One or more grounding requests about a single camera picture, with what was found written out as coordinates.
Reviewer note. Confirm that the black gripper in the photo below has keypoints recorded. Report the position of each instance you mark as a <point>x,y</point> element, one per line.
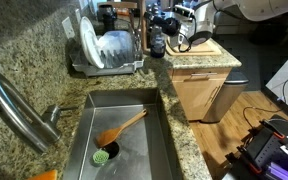
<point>171,26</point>

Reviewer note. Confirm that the wooden spoon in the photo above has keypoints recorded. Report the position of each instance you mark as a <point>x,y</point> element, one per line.
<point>144,36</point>

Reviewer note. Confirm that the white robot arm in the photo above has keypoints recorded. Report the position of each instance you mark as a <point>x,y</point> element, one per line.
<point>267,8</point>

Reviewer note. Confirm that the white dish rack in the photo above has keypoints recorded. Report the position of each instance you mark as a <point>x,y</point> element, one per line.
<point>136,40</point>

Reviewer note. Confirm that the grey dish rack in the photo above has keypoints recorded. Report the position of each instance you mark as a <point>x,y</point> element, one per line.
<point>107,70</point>

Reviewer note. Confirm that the black knife block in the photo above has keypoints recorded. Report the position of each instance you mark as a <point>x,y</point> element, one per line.
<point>154,7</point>

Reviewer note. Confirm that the dark glass bottle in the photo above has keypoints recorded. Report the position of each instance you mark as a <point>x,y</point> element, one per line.
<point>158,46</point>

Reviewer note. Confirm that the clear plastic container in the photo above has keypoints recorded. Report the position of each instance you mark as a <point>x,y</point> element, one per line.
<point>117,45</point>

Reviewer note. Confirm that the black coffee maker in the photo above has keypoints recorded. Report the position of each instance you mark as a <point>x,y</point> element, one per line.
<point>109,20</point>

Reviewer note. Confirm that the small wooden cutting board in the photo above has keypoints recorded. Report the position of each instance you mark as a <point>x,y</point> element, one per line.
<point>205,46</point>

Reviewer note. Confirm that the large wooden cutting board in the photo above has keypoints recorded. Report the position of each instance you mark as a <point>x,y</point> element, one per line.
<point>217,52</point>

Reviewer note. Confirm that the white plate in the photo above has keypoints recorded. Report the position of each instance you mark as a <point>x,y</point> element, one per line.
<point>90,43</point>

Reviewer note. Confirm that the wooden drawer cabinet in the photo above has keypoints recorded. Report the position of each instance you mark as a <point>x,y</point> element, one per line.
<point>190,100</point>

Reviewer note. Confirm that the steel trash can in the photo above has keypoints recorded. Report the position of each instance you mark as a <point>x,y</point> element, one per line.
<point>222,100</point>

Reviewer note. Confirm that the wooden spatula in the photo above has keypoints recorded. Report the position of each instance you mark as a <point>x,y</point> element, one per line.
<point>109,136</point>

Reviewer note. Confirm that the stainless steel sink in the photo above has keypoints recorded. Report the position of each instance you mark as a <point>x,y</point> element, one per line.
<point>140,150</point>

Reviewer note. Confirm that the green round scrubber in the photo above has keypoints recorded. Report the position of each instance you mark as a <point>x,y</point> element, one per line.
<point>100,156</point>

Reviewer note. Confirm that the steel kitchen faucet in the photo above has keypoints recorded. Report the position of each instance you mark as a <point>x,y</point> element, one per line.
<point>14,110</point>

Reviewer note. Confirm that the black cart with orange clamps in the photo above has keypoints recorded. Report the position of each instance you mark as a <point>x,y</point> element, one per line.
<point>267,150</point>

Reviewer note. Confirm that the orange sponge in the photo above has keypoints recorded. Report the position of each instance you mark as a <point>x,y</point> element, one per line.
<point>47,175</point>

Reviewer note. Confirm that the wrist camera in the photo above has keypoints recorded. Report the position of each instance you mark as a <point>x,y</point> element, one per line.
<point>183,10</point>

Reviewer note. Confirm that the white wall outlet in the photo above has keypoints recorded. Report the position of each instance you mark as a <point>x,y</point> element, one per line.
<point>78,15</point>
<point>68,28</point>

